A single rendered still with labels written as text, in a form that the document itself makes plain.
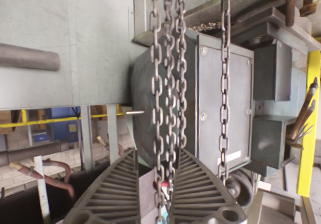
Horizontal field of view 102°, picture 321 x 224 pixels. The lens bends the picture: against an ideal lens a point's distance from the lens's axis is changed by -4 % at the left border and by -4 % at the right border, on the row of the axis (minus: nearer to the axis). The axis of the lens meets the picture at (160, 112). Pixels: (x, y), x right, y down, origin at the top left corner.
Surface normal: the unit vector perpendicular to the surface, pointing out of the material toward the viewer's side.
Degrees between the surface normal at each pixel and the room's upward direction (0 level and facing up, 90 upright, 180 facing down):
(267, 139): 90
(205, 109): 90
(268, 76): 90
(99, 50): 90
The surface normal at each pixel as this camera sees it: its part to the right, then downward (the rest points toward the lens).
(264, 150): -0.87, 0.07
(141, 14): -0.66, 0.08
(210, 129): 0.49, 0.07
